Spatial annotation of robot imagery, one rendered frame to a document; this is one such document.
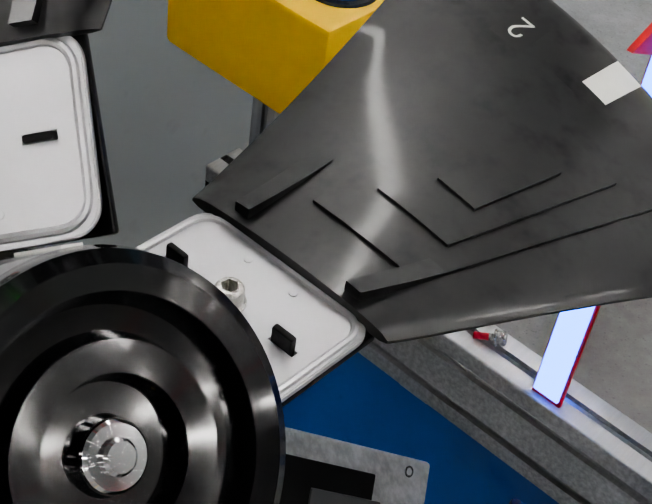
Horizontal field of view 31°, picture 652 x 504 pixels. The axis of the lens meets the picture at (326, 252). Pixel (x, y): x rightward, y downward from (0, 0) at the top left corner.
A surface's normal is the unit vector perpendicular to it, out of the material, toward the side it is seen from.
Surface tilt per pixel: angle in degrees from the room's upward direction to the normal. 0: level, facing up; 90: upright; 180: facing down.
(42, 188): 48
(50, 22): 43
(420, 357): 90
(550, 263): 16
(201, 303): 59
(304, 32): 90
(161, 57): 90
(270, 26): 90
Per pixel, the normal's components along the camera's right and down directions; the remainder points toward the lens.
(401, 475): 0.64, -0.07
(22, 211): -0.18, -0.05
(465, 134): 0.22, -0.63
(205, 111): 0.73, 0.52
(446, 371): -0.67, 0.44
